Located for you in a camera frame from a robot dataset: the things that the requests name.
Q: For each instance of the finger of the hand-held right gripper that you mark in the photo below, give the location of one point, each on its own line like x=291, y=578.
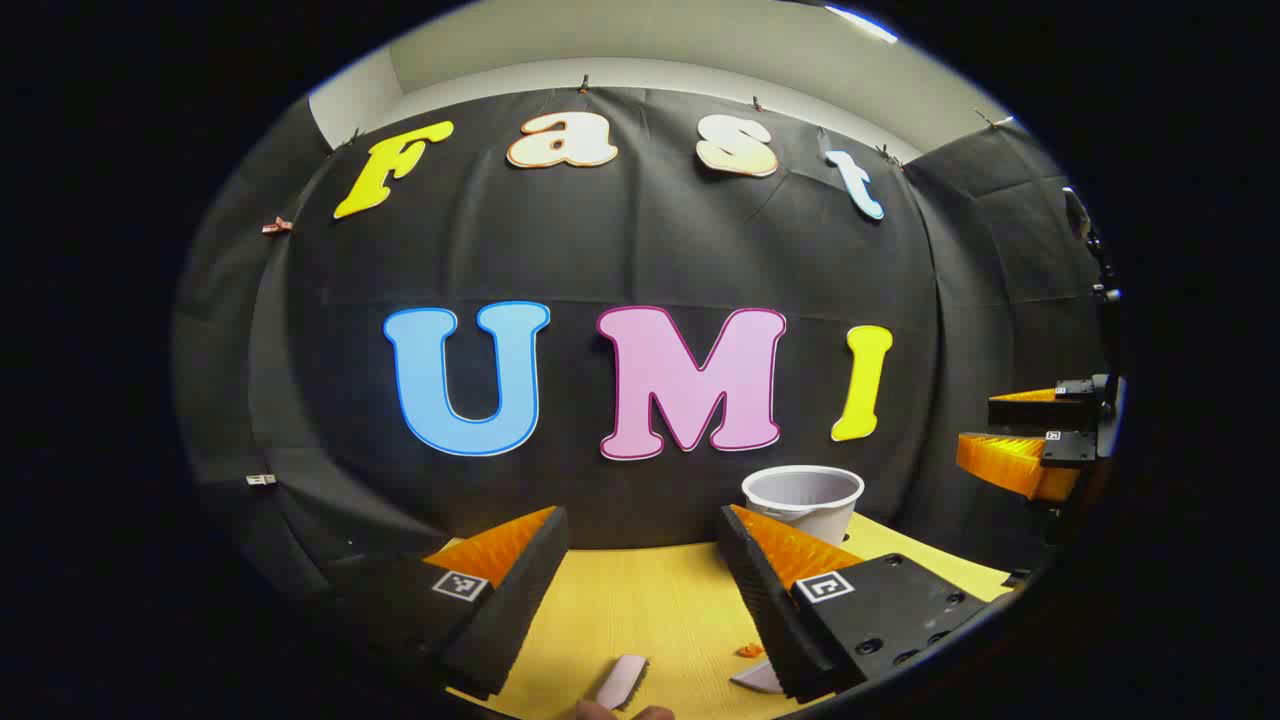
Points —
x=1010, y=462
x=1040, y=413

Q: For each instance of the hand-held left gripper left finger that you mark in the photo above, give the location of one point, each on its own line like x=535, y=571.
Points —
x=520, y=600

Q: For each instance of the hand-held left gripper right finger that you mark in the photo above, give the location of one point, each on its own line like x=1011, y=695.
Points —
x=765, y=600

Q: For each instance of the grey plastic dustpan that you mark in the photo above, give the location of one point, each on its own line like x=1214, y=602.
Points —
x=757, y=680

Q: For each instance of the white ribbed garbage bin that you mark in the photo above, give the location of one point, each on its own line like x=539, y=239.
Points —
x=800, y=515

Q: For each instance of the small grey broom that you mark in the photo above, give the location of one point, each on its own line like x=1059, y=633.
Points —
x=620, y=682

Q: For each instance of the yellow wooden desktop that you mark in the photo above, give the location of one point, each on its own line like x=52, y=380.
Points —
x=650, y=610

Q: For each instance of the black backdrop cloth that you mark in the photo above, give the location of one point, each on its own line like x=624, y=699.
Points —
x=620, y=250

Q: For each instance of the small orange clip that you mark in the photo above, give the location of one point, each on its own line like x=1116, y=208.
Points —
x=277, y=226

